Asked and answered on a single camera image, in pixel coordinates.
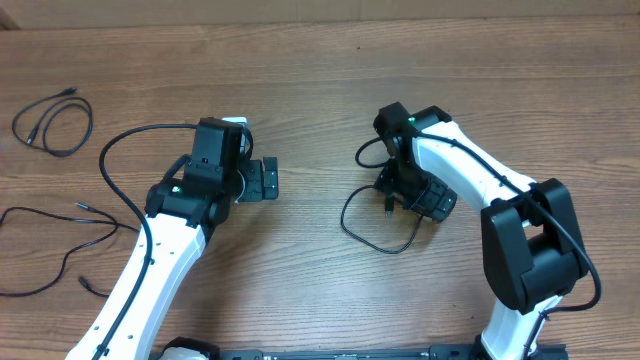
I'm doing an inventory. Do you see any short black USB cable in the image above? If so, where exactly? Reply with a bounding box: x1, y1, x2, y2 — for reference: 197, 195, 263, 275
11, 87, 95, 158

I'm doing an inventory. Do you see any thin black audio cable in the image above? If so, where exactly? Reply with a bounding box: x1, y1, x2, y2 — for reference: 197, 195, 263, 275
0, 201, 141, 299

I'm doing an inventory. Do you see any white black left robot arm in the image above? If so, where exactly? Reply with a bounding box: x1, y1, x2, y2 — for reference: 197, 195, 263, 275
67, 117, 278, 359

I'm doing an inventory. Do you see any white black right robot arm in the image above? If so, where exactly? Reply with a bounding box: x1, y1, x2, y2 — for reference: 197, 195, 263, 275
373, 102, 602, 359

